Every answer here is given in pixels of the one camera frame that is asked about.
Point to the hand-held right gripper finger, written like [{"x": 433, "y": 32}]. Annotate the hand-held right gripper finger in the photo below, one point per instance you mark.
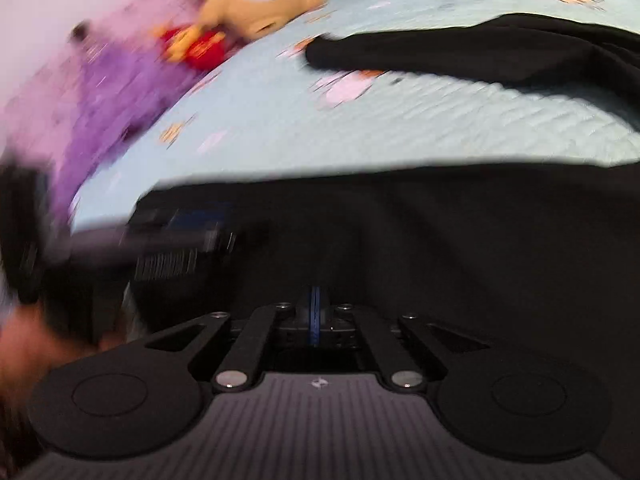
[
  {"x": 312, "y": 320},
  {"x": 318, "y": 320}
]

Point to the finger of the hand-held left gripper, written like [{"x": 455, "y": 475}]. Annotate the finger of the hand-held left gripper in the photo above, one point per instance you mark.
[{"x": 195, "y": 220}]

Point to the black pants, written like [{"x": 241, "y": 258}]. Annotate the black pants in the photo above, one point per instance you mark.
[{"x": 450, "y": 240}]

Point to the person's left hand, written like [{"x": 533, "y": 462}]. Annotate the person's left hand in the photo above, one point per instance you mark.
[{"x": 25, "y": 355}]

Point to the red plush toy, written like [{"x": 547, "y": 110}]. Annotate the red plush toy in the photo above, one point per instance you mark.
[{"x": 200, "y": 47}]

